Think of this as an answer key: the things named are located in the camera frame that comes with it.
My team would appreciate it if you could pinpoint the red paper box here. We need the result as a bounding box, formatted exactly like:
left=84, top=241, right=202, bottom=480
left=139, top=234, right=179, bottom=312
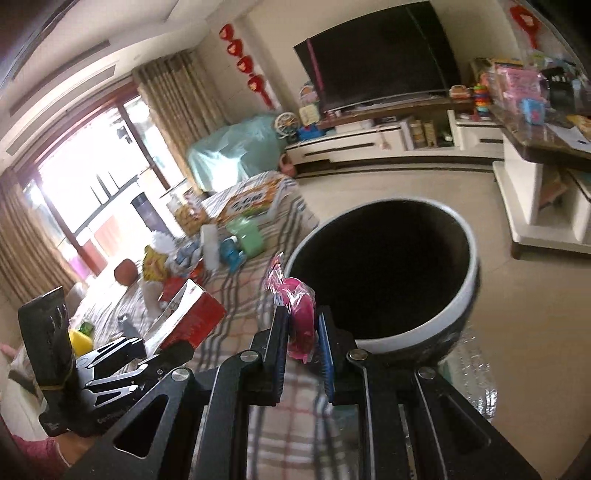
left=143, top=280, right=226, bottom=356

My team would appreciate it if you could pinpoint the yellow snack wrapper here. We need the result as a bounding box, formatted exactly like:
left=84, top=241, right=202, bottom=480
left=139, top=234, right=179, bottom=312
left=142, top=245, right=168, bottom=283

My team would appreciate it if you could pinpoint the blue plastic bag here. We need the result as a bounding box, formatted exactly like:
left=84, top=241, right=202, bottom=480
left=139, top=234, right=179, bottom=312
left=219, top=236, right=247, bottom=274

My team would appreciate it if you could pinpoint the pink plastic wrapper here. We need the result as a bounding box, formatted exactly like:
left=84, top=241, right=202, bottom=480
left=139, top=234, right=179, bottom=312
left=266, top=252, right=317, bottom=364

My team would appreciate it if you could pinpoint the white paper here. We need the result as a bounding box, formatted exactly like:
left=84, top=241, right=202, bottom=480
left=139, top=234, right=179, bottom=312
left=147, top=231, right=182, bottom=256

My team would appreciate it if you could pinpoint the round black white trash bin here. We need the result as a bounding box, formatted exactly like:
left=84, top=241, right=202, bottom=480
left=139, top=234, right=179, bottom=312
left=287, top=197, right=481, bottom=364

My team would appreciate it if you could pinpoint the person's left hand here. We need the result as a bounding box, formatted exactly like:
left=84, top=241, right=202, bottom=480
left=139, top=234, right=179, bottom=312
left=54, top=432, right=98, bottom=466

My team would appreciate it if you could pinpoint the purple thermos bottle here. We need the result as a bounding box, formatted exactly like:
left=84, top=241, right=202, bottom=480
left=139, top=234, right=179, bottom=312
left=131, top=193, right=166, bottom=233

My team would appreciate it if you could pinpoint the plaid table cloth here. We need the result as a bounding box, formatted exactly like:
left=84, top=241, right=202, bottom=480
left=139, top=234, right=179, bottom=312
left=72, top=172, right=359, bottom=479

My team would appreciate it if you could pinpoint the clear cookie jar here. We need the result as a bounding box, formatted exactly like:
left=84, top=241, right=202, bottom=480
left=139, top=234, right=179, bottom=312
left=167, top=191, right=211, bottom=237

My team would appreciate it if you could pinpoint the green tissue pack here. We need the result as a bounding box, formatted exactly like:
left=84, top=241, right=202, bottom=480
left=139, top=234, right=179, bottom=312
left=226, top=217, right=264, bottom=258

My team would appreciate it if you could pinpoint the orange picture book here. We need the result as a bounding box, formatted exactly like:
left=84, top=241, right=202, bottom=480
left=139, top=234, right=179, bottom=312
left=216, top=178, right=284, bottom=225

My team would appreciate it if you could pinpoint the teal covered furniture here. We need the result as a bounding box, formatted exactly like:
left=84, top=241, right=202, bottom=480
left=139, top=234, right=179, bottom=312
left=186, top=114, right=287, bottom=192

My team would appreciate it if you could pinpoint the marble side table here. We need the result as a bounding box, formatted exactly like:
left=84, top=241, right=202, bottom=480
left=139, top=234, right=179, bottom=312
left=491, top=106, right=590, bottom=259

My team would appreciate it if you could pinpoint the beige window curtain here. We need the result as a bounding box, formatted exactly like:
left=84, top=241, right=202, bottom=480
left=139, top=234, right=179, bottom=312
left=132, top=49, right=229, bottom=189

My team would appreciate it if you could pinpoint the white tv cabinet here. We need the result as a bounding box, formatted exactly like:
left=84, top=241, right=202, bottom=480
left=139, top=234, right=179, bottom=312
left=286, top=110, right=504, bottom=165

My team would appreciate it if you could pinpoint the ferris wheel toy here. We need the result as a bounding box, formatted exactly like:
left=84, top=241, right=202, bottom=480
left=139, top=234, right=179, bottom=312
left=273, top=112, right=301, bottom=143

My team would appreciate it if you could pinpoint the red hanging lantern decoration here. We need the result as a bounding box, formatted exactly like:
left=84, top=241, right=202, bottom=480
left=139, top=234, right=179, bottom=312
left=218, top=23, right=276, bottom=110

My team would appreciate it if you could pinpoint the pink toy box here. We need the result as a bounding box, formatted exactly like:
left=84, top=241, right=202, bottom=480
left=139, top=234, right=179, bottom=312
left=494, top=66, right=544, bottom=114

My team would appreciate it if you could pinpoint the black flat television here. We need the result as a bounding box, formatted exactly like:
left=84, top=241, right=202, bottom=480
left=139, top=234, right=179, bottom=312
left=294, top=1, right=461, bottom=111

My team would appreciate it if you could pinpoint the rainbow stacking ring toy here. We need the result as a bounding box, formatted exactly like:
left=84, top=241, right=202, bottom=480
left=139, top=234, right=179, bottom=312
left=473, top=84, right=492, bottom=116

